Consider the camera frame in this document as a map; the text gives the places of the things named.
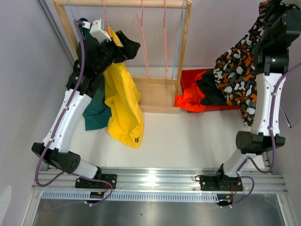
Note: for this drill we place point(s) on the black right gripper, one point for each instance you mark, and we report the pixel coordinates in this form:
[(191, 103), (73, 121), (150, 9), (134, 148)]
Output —
[(278, 4)]

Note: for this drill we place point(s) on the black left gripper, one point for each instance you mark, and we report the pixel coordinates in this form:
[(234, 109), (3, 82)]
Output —
[(128, 51)]

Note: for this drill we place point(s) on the pink wire hanger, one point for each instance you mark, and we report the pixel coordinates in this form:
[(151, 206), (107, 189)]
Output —
[(165, 42)]

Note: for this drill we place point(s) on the orange camouflage shorts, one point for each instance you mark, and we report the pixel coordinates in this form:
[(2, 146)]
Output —
[(234, 71)]

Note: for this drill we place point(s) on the light blue wire hanger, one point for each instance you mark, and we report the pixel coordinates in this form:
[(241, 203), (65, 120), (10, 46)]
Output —
[(177, 50)]

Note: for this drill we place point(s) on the dark navy shorts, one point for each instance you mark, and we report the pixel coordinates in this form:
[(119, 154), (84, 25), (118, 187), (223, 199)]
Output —
[(206, 84)]

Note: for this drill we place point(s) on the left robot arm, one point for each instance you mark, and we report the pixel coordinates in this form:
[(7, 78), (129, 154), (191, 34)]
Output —
[(95, 56)]

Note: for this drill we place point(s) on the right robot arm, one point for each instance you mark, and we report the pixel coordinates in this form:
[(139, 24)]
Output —
[(271, 61)]

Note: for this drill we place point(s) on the pink hanger with yellow shorts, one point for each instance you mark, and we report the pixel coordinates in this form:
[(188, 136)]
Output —
[(106, 17)]

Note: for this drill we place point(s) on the yellow shorts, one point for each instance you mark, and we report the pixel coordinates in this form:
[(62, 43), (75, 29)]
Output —
[(126, 123)]

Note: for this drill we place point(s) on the green shorts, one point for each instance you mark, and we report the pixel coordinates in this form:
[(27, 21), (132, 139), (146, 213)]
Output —
[(97, 113)]

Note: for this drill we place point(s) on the blue hanger with green shorts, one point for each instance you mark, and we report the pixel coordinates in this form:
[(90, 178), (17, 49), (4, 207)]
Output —
[(72, 13)]

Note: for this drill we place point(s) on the wooden clothes rack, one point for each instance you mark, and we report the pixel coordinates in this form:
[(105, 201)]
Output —
[(158, 93)]

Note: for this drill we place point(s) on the red plastic bin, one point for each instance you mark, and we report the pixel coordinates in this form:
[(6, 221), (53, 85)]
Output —
[(188, 77)]

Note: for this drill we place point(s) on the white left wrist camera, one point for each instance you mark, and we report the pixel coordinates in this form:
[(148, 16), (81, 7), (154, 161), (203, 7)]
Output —
[(97, 30)]

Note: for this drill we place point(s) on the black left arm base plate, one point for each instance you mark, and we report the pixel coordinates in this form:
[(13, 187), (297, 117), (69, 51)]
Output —
[(85, 184)]

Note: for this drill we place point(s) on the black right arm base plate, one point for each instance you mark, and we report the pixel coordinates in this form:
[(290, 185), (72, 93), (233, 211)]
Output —
[(222, 184)]

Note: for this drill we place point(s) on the slotted cable duct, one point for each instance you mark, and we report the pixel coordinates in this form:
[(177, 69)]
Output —
[(131, 196)]

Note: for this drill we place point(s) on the aluminium mounting rail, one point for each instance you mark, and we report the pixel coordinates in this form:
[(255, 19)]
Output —
[(168, 180)]

